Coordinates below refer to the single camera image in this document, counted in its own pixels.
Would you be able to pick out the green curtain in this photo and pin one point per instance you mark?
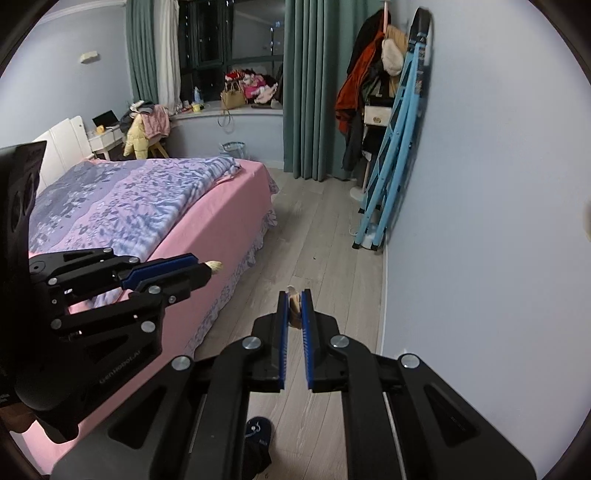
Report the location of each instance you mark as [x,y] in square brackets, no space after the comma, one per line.
[318,43]
[139,15]

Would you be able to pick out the white purse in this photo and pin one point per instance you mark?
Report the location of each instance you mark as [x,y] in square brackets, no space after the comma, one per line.
[377,115]

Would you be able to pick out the black shoe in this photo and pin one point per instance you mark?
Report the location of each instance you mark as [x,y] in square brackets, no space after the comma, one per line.
[256,450]

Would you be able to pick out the pink sheeted bed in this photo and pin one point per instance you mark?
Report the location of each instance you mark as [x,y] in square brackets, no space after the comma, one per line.
[228,223]

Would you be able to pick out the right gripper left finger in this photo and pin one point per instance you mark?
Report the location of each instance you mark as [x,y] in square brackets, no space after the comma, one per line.
[188,420]

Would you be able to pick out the trash bin with plastic bag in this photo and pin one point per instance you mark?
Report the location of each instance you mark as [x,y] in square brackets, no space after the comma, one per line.
[235,149]

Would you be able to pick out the green curtain left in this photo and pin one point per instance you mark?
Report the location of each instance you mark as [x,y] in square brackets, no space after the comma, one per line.
[139,15]

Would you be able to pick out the white padded headboard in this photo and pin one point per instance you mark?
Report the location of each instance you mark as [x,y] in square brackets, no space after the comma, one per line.
[66,145]

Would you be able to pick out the pile of clothes on sill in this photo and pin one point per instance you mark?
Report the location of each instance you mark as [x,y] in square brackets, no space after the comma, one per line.
[261,91]

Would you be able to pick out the dark window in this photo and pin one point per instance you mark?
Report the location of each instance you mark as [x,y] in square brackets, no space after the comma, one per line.
[218,37]

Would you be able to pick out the white sheer curtain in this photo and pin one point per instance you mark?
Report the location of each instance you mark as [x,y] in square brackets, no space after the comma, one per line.
[165,24]

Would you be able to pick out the yellowish trash piece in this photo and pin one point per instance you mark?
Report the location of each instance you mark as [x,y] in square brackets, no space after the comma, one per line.
[214,266]

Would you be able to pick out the tan handbag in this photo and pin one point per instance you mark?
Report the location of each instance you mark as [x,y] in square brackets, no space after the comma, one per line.
[232,97]

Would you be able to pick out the white wall lamp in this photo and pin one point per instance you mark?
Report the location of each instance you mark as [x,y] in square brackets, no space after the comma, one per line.
[89,57]

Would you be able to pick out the beige trash piece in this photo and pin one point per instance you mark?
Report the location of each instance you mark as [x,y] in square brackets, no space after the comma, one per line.
[295,317]

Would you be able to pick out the chair piled with clothes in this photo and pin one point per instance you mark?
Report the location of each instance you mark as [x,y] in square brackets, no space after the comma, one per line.
[144,126]

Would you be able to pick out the green curtain right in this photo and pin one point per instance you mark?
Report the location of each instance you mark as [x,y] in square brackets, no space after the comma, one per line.
[318,43]

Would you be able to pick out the purple floral pink quilt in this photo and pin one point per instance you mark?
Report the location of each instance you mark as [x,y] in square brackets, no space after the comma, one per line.
[127,206]

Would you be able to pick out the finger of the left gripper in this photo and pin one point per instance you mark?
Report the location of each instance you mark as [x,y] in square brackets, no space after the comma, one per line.
[166,281]
[161,267]

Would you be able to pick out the coat rack with clothes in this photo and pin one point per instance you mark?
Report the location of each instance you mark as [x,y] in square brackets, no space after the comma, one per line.
[372,78]

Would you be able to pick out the white desk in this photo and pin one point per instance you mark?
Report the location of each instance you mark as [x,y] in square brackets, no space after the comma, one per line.
[102,143]

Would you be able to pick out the black laptop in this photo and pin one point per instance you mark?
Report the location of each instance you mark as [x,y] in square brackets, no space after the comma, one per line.
[107,120]

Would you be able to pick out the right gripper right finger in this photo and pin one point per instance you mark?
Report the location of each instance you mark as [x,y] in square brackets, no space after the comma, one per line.
[402,420]

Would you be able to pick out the blue folded drying rack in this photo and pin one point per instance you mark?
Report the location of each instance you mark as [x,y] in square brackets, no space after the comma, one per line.
[387,184]

